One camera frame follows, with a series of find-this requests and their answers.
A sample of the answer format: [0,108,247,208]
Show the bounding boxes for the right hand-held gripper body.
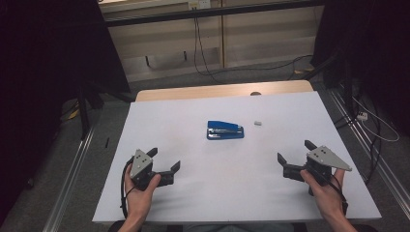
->
[303,145,353,188]

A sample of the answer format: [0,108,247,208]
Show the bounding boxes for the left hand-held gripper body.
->
[129,149,162,191]

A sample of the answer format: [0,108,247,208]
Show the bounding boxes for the blue stapler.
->
[206,120,246,141]

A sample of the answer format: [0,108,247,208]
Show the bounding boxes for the person's left hand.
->
[124,163,162,223]

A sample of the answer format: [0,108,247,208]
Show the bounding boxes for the person's right hand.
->
[299,167,348,223]

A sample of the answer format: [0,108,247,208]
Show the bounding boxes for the black metal stand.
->
[302,47,357,121]

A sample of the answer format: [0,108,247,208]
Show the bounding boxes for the black tripod stand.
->
[76,79,136,141]

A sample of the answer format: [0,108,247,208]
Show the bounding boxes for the wooden table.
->
[134,79,315,102]

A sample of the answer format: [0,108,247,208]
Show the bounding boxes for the black curtain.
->
[0,0,132,225]
[312,0,410,138]

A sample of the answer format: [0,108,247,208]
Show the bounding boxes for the black horizontal bar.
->
[103,0,326,29]

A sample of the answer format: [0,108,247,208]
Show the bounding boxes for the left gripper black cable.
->
[119,157,135,220]

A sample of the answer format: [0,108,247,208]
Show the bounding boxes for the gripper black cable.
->
[322,178,350,217]
[119,157,135,220]

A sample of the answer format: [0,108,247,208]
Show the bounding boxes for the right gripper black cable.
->
[322,178,350,217]

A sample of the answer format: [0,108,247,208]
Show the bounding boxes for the aluminium floor rail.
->
[328,89,410,220]
[42,124,97,232]

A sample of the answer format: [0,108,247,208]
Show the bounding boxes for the black floor cables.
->
[333,80,384,187]

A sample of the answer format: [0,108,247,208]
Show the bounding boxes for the white floor cable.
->
[351,96,401,143]

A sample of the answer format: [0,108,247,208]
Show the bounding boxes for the black hanging cable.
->
[192,16,203,74]
[194,16,314,85]

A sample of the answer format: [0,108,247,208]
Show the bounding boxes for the white wall socket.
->
[188,0,212,11]

